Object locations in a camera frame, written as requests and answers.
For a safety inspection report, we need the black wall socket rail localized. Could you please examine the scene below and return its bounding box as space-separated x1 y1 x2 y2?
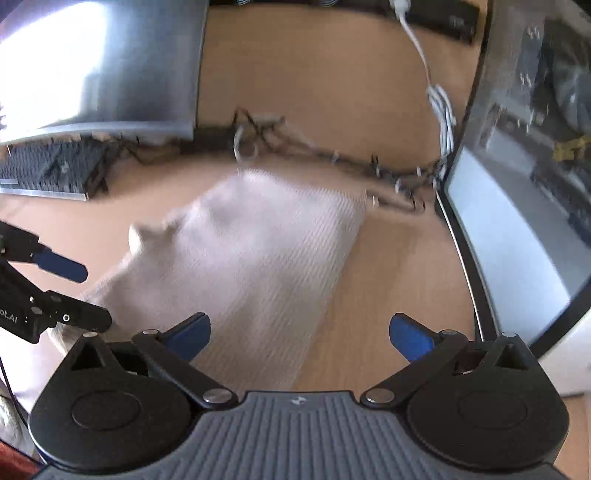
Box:
318 0 478 44

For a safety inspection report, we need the black keyboard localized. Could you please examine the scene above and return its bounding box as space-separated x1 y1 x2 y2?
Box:
0 138 112 202

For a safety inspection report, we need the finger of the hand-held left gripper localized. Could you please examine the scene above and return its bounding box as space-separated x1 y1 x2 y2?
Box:
0 220 88 283
30 291 113 332

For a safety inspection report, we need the white power cable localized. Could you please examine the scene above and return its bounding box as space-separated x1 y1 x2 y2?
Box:
390 0 458 160

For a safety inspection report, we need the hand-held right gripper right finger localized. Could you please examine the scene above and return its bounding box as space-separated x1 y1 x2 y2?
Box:
360 313 532 409

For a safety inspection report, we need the white glass-sided computer case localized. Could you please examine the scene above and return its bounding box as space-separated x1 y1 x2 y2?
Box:
434 0 591 398

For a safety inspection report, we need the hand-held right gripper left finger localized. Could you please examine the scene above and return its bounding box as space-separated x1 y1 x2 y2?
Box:
69 312 237 409

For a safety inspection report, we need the black curved monitor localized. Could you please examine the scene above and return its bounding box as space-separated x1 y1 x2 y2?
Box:
0 0 236 153

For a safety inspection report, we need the beige striped towel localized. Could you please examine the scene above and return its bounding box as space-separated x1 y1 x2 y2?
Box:
9 168 369 402

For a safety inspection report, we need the bundle of black cables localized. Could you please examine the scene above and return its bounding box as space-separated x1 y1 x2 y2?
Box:
231 108 444 213

